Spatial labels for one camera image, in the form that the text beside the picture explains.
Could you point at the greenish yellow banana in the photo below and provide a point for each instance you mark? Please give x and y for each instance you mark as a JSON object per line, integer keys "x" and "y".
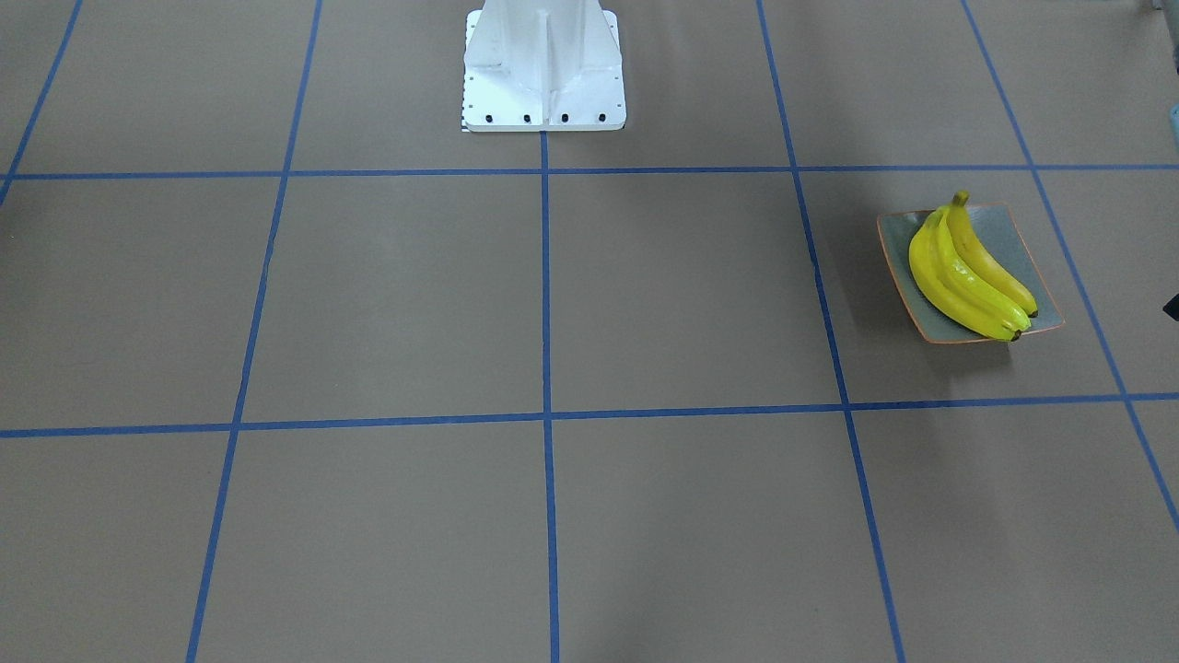
{"x": 980, "y": 307}

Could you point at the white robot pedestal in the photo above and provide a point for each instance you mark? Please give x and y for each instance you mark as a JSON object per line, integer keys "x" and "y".
{"x": 543, "y": 66}

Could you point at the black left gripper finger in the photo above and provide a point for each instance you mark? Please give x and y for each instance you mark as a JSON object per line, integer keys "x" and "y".
{"x": 1171, "y": 308}

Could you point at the square grey-blue plate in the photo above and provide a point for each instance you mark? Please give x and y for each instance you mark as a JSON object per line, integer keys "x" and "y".
{"x": 995, "y": 226}

